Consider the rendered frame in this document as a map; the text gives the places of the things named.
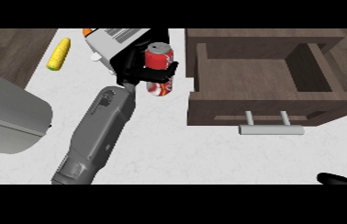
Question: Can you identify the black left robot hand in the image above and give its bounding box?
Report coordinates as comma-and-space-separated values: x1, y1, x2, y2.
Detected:
108, 41, 181, 88

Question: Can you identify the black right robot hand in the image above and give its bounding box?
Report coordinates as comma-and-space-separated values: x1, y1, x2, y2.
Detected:
316, 172, 347, 185

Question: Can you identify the red soda can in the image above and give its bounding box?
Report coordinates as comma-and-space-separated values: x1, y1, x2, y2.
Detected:
144, 41, 176, 97

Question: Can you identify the brown wooden drawer front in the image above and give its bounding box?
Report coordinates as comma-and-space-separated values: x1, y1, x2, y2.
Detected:
186, 91, 347, 128

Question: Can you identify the brown wooden drawer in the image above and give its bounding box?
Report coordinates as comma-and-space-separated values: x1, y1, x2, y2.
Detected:
186, 91, 347, 128
192, 42, 339, 95

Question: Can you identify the yellow corn cob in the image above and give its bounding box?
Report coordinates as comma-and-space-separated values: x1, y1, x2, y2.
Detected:
46, 37, 74, 72

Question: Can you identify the dark wooden panel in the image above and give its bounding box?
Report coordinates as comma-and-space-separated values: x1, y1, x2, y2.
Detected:
0, 28, 59, 90

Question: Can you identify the dark wooden cabinet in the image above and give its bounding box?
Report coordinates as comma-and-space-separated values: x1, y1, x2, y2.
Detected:
185, 28, 347, 93

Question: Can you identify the grey rounded appliance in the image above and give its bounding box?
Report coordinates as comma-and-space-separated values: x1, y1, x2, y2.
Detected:
0, 77, 55, 155

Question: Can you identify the pale grey drawer handle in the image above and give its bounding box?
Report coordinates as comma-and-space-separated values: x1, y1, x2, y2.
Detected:
238, 110, 306, 136

